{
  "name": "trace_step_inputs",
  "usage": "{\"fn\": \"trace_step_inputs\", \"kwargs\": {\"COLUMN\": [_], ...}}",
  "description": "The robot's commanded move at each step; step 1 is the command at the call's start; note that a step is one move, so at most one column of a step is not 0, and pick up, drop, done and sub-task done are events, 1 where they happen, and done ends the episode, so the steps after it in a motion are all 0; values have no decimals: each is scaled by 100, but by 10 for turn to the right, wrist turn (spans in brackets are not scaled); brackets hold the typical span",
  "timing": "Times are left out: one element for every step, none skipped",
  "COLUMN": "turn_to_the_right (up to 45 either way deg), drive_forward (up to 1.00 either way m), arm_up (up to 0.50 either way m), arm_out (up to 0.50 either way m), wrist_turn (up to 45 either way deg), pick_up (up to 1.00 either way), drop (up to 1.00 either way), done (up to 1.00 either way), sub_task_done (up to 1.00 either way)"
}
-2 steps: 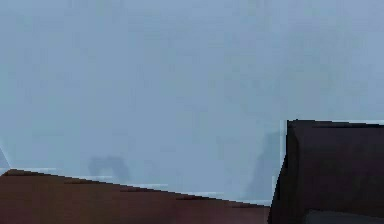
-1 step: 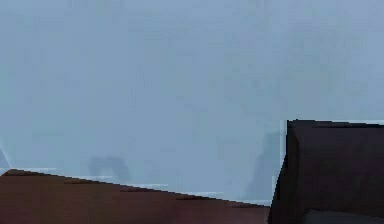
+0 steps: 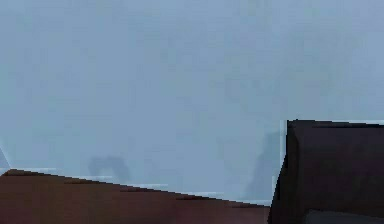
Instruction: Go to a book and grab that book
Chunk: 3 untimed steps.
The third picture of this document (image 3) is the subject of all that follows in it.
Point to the dark brown sofa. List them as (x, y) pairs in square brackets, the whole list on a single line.
[(333, 166)]

